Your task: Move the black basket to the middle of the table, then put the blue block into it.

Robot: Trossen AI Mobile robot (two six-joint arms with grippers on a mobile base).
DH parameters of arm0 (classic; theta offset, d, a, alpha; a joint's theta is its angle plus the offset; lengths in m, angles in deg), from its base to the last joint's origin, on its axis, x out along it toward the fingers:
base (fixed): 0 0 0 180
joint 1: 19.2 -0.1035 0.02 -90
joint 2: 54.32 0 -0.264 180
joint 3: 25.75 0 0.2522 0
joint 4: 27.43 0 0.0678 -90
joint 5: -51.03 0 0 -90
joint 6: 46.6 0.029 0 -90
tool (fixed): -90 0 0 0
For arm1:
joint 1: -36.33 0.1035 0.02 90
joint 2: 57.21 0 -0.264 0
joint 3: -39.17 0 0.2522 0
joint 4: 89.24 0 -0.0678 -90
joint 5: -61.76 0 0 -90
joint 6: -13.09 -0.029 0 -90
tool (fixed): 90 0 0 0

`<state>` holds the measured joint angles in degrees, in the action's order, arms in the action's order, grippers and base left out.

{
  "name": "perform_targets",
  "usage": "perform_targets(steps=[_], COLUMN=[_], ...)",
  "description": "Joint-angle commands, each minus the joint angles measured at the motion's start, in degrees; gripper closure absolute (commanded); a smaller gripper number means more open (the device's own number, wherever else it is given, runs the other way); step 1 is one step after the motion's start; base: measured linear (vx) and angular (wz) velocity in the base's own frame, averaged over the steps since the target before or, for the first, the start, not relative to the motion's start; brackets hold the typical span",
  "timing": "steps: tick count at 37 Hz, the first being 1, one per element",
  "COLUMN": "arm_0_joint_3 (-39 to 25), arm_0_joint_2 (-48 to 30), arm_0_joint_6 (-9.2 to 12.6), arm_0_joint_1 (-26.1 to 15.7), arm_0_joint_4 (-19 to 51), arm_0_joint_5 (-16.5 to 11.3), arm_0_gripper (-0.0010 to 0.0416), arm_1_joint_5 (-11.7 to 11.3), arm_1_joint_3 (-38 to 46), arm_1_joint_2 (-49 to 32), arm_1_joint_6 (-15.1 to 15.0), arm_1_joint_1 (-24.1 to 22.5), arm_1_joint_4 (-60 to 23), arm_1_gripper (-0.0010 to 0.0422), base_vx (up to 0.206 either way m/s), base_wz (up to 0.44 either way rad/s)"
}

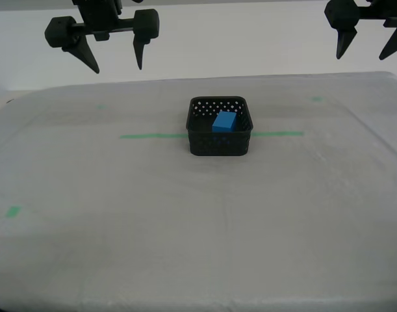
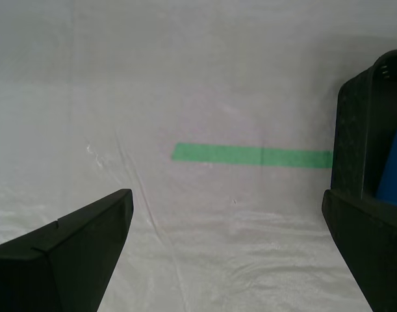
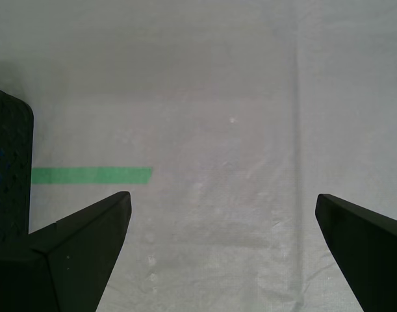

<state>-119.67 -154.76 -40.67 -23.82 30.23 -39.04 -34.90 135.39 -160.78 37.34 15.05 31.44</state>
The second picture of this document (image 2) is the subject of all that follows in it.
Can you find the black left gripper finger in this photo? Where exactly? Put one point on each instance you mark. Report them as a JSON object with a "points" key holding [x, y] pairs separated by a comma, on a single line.
{"points": [[373, 253], [71, 260]]}

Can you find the blue rectangular block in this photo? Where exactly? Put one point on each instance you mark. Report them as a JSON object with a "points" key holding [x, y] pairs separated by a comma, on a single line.
{"points": [[393, 169]]}

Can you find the black perforated plastic basket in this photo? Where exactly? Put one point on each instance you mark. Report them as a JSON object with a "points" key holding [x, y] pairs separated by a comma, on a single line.
{"points": [[357, 136]]}

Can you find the long green tape strip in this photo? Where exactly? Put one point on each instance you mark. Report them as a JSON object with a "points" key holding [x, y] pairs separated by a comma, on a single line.
{"points": [[250, 156]]}

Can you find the white woven table cover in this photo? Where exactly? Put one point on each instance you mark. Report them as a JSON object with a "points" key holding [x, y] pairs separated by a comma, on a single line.
{"points": [[152, 97]]}

